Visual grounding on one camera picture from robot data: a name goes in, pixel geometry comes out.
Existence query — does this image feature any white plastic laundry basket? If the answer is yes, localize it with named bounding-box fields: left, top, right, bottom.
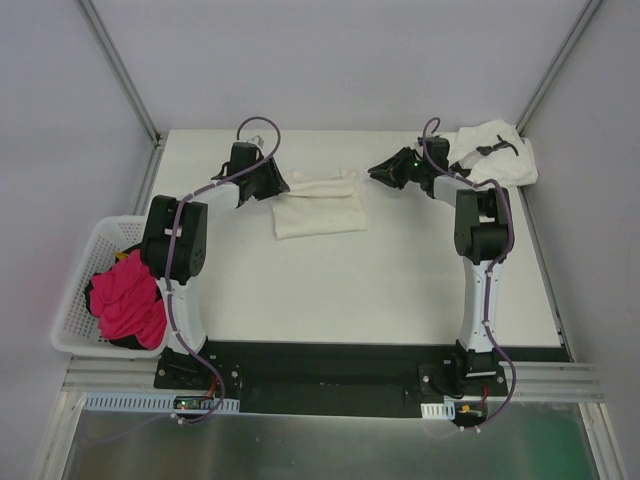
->
left=51, top=214, right=171, bottom=359

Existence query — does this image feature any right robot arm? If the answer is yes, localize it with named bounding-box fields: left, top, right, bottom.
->
left=367, top=136, right=515, bottom=399

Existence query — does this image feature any cream white t shirt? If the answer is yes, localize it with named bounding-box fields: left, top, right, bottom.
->
left=272, top=169, right=367, bottom=240

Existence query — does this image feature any left aluminium frame post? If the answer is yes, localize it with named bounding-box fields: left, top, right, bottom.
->
left=75, top=0, right=162, bottom=147

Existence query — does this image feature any white cable duct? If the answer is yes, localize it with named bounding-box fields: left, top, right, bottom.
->
left=84, top=392, right=218, bottom=415
left=420, top=401, right=456, bottom=421

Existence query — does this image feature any right white cable duct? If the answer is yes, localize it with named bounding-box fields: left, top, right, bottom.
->
left=420, top=401, right=456, bottom=421

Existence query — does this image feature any aluminium frame post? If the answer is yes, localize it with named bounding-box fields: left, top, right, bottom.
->
left=75, top=0, right=162, bottom=147
left=516, top=0, right=606, bottom=135

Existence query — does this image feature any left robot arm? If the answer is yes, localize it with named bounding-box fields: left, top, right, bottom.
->
left=140, top=141, right=289, bottom=389

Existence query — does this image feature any left white cable duct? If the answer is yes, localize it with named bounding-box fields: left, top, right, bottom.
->
left=84, top=392, right=218, bottom=415

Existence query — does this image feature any right aluminium frame post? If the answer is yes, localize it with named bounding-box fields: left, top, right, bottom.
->
left=516, top=0, right=606, bottom=135

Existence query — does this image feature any white black printed t shirt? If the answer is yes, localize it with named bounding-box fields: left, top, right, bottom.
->
left=442, top=119, right=538, bottom=188

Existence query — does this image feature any pink red t shirt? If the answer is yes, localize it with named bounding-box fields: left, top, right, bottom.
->
left=88, top=249, right=169, bottom=352

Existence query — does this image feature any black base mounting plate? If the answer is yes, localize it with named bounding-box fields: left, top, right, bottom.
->
left=153, top=341, right=509, bottom=418

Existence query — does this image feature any black t shirt in basket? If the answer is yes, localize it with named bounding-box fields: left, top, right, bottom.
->
left=84, top=244, right=169, bottom=354

